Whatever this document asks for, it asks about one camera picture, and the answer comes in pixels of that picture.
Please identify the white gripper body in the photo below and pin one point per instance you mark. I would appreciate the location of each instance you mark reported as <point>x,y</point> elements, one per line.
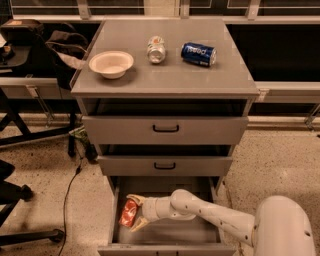
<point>149,208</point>

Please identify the dark jacket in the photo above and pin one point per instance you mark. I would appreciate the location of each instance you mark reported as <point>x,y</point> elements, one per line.
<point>67,48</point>

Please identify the grey bottom drawer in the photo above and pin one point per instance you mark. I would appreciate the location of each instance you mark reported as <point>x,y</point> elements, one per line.
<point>165,237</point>

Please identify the black backpack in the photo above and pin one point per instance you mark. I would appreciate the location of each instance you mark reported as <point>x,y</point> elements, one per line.
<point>20,37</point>

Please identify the white bowl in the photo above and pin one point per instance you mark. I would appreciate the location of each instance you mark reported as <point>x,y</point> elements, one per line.
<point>111,64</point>

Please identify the blue pepsi can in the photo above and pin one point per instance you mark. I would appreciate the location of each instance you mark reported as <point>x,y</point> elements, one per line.
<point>198,54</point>

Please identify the red coke can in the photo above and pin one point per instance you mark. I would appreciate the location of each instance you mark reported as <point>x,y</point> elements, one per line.
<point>128,213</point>

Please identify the silver white soda can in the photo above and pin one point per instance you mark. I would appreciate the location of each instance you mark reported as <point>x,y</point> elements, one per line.
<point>156,51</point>

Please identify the black table frame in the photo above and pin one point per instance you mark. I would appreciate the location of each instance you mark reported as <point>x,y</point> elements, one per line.
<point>12,115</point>

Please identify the grey top drawer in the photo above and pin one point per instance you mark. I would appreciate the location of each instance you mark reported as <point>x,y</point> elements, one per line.
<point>165,130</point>

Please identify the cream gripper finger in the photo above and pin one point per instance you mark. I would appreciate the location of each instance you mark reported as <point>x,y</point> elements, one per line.
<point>139,224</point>
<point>138,199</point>

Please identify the grey drawer cabinet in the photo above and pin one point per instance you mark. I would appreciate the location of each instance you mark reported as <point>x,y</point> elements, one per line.
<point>172,88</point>

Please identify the grey middle drawer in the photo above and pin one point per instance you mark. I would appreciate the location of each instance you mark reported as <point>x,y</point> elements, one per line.
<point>164,165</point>

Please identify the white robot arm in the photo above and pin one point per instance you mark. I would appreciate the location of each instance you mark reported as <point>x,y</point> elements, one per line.
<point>280,227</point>

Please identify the green object on floor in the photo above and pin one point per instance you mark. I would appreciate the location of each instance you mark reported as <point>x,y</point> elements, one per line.
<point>81,135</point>

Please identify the grey drawer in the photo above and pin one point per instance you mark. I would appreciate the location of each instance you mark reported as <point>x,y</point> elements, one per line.
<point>164,165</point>
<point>165,130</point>
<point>165,237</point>

